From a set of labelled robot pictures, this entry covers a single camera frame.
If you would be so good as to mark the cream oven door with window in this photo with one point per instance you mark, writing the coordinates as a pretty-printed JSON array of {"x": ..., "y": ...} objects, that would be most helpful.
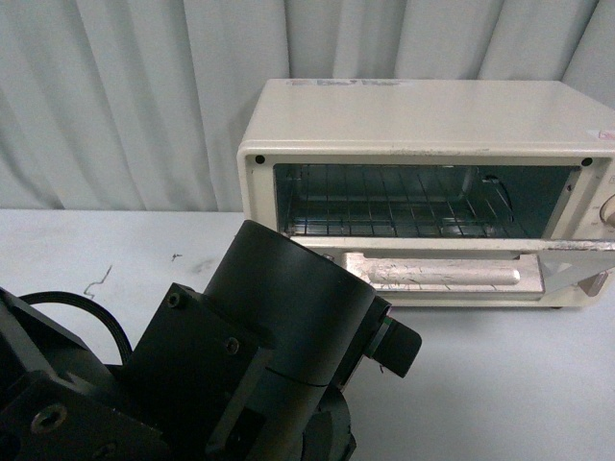
[{"x": 474, "y": 272}]

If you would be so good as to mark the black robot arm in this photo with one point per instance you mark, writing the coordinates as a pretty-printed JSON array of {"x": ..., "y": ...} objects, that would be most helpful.
[{"x": 253, "y": 368}]

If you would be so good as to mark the cream toaster oven body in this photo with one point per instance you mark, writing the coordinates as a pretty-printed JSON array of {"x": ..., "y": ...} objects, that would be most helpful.
[{"x": 550, "y": 145}]

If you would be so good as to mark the upper pink oven knob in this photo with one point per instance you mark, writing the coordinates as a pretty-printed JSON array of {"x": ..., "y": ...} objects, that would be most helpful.
[{"x": 607, "y": 212}]

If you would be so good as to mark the white pleated curtain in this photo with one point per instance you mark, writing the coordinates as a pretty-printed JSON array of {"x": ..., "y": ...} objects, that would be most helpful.
[{"x": 141, "y": 105}]

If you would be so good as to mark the wire oven rack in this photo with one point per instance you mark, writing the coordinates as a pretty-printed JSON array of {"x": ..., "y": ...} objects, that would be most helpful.
[{"x": 392, "y": 201}]

